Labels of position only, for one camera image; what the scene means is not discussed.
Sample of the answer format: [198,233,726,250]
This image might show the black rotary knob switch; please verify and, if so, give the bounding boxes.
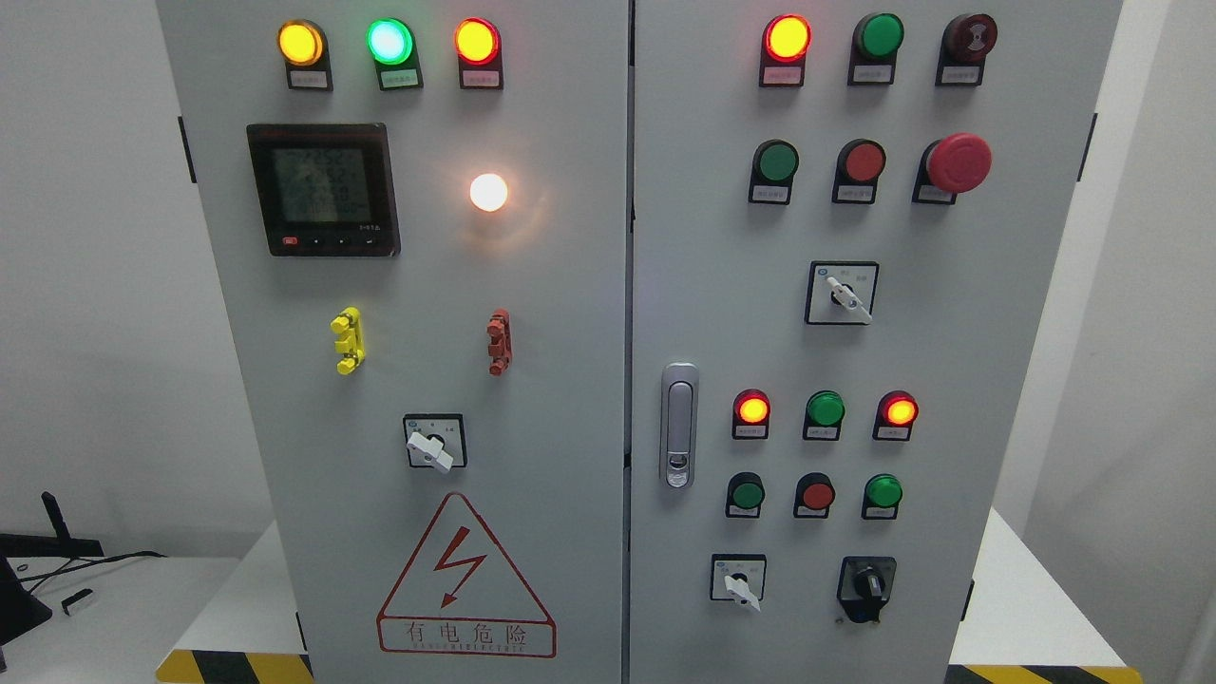
[837,556,897,624]

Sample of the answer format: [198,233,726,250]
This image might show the red test terminal block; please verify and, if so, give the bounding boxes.
[485,308,513,377]

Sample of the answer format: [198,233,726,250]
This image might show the red lit lamp middle left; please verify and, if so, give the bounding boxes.
[732,389,771,439]

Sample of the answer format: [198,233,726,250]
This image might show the red lit lamp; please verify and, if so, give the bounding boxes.
[732,389,771,439]
[758,13,814,89]

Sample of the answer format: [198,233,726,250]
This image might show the white lit indicator lamp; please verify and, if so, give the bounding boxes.
[468,173,510,213]

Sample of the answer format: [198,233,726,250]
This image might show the green push button lower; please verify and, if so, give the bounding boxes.
[725,471,766,518]

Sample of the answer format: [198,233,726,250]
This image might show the green push button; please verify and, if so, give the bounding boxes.
[748,139,799,206]
[725,471,766,518]

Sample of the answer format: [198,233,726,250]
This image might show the green lamp middle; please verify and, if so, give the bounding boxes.
[803,389,846,441]

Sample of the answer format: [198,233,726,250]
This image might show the grey cabinet left door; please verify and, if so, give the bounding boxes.
[157,1,630,683]

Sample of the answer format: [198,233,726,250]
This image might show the grey cabinet door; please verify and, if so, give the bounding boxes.
[157,1,630,683]
[629,1,1122,683]

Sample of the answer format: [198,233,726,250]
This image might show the green push button upper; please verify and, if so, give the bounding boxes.
[748,139,799,206]

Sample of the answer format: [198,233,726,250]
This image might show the red push button lower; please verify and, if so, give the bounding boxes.
[793,472,837,518]

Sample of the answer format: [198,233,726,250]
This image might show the red push button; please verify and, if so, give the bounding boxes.
[832,139,886,206]
[793,472,837,518]

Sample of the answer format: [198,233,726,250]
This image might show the yellow test terminal block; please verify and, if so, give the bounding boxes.
[330,305,366,376]

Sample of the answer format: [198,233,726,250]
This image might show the grey cabinet right door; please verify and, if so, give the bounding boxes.
[629,1,1122,683]

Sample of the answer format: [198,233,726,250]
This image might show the red electrical hazard warning sticker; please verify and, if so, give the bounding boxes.
[376,492,557,658]

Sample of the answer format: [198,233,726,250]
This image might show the red lamp middle right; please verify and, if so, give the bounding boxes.
[872,389,921,442]

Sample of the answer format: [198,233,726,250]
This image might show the red push button upper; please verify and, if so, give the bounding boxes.
[832,139,886,206]

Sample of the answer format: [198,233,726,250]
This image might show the green lamp lower right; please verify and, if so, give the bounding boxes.
[861,473,903,520]

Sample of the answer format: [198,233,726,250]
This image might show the black digital power meter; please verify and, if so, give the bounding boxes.
[246,123,400,258]

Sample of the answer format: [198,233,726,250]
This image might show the red lit lamp left door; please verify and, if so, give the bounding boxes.
[454,17,503,90]

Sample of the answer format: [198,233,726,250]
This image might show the red lit lamp right top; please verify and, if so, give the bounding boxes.
[758,13,814,89]

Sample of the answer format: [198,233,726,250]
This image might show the green lit indicator lamp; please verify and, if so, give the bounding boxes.
[365,17,423,91]

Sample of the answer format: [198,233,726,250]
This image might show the red emergency stop mushroom button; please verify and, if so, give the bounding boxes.
[911,131,992,206]

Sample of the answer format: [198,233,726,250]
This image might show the green lamp right top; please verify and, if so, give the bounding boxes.
[848,12,906,86]

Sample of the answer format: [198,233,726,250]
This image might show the yellow indicator lamp top left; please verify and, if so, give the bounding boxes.
[277,19,332,91]

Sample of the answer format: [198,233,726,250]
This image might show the dark red buzzer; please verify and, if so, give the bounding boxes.
[935,13,998,86]

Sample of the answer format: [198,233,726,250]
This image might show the white platform with hazard stripes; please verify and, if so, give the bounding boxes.
[156,512,1141,683]

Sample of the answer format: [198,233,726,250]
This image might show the small black white adapter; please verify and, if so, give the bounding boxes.
[60,588,95,618]

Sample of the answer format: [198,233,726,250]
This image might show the black device with antenna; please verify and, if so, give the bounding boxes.
[1,492,105,644]

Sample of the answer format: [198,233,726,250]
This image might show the silver door latch handle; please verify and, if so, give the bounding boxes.
[659,361,699,489]

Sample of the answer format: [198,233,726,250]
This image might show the white selector switch left door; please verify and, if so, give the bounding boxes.
[401,414,467,473]

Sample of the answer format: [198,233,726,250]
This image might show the white selector switch upper right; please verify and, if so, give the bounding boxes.
[804,260,879,325]

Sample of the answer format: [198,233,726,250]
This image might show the white selector switch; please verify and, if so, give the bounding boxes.
[711,553,766,612]
[804,260,879,325]

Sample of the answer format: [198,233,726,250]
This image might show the white selector switch lower right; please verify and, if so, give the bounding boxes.
[711,553,766,612]

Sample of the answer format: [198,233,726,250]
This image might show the black cable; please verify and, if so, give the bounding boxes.
[9,550,168,596]

